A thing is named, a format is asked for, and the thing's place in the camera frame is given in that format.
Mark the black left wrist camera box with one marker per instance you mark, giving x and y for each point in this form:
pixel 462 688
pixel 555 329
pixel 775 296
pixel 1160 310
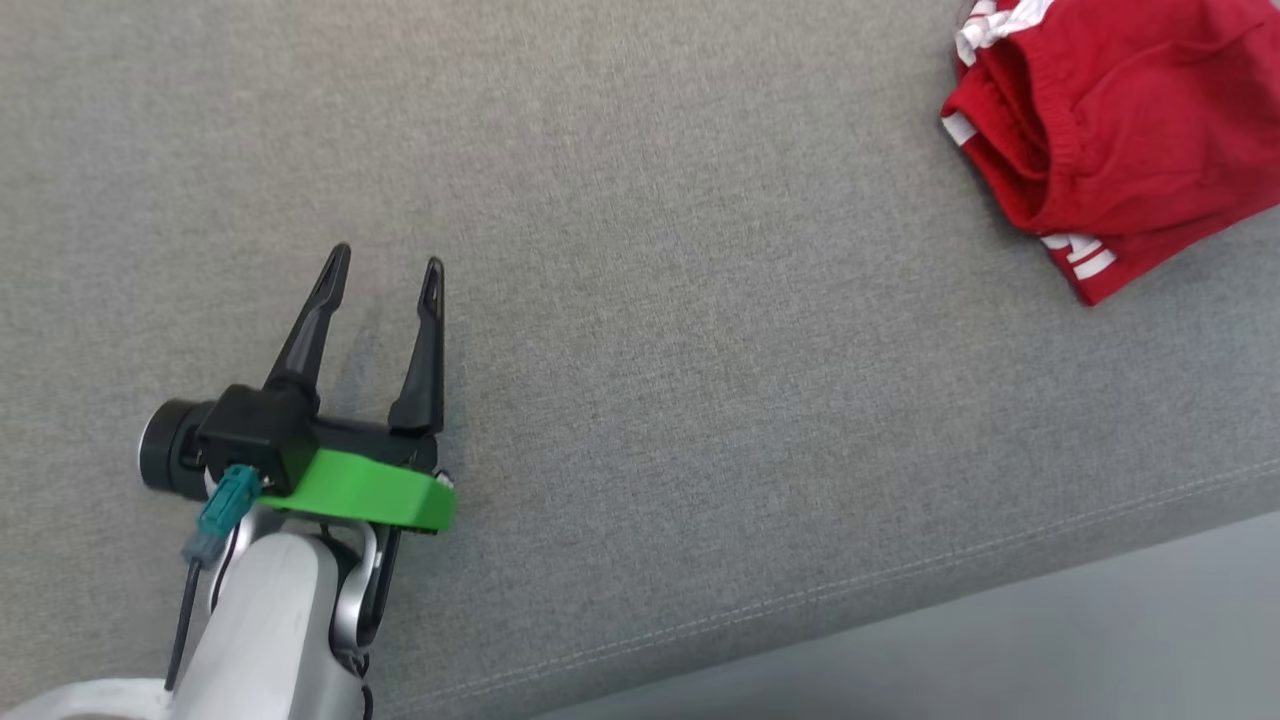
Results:
pixel 255 435

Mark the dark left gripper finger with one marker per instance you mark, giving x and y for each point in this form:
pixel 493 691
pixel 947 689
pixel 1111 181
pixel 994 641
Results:
pixel 425 370
pixel 310 330

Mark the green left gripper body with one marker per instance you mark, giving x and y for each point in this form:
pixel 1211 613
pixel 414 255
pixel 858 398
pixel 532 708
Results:
pixel 380 490

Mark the red shorts white stripe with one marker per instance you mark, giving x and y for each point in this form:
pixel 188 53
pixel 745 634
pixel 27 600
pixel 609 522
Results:
pixel 1150 100

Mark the grey fabric sofa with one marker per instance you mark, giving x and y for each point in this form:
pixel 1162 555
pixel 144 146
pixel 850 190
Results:
pixel 700 300

